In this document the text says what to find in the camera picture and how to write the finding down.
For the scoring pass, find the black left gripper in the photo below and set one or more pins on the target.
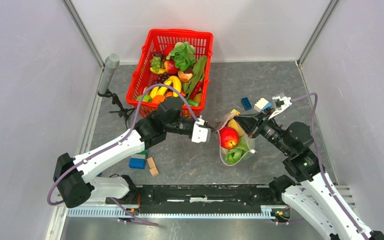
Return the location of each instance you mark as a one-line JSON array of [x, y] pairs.
[[212, 129]]

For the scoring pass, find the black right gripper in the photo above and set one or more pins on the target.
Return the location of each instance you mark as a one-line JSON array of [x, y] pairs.
[[248, 122]]

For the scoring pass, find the red tomato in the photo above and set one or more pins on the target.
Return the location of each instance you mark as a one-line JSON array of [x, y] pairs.
[[229, 138]]

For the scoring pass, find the clear zip top bag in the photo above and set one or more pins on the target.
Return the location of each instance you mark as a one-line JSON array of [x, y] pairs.
[[220, 123]]

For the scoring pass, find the green romaine lettuce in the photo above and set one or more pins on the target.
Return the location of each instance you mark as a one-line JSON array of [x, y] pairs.
[[244, 150]]

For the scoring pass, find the orange fruit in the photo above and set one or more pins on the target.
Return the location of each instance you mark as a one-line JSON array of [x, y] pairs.
[[158, 99]]

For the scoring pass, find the yellow lemon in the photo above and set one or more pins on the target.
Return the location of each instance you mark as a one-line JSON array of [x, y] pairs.
[[234, 124]]

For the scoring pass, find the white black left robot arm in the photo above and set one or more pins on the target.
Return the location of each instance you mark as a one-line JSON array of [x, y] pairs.
[[75, 178]]

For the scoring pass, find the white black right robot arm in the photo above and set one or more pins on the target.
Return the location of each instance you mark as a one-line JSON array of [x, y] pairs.
[[308, 188]]

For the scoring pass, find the dark blue toy block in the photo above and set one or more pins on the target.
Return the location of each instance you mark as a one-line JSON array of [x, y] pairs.
[[246, 104]]

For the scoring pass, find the white blue toy block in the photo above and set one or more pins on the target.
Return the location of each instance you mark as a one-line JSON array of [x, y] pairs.
[[263, 105]]

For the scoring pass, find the yellow orange toy block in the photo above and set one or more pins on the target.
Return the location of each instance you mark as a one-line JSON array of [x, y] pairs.
[[234, 111]]

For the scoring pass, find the yellow banana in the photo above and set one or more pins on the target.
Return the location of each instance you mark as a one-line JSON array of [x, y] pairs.
[[175, 81]]

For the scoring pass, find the green apple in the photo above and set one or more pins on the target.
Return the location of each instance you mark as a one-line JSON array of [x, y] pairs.
[[145, 98]]

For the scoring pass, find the small wooden block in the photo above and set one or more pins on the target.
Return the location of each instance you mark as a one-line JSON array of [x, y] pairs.
[[151, 163], [154, 172]]

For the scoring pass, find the green leafy vegetable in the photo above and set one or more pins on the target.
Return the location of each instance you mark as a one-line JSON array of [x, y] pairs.
[[183, 55]]

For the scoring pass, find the blue green stacked blocks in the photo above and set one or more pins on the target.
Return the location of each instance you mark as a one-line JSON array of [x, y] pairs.
[[138, 160]]

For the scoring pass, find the green grapes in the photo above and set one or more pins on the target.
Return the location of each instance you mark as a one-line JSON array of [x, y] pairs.
[[156, 64]]

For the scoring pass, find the red plastic basket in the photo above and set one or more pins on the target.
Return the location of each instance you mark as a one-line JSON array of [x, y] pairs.
[[157, 40]]

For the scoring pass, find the grey microphone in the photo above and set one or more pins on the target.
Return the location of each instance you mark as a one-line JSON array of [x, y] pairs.
[[112, 62]]

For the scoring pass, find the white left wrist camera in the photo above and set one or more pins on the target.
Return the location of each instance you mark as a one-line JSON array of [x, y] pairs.
[[200, 134]]

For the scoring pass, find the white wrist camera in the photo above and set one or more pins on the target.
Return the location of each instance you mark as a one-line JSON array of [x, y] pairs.
[[200, 134], [280, 103]]

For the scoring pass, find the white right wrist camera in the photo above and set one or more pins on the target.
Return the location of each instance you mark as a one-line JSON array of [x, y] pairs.
[[280, 103]]

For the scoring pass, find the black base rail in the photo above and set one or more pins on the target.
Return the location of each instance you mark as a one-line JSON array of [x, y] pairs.
[[201, 199]]

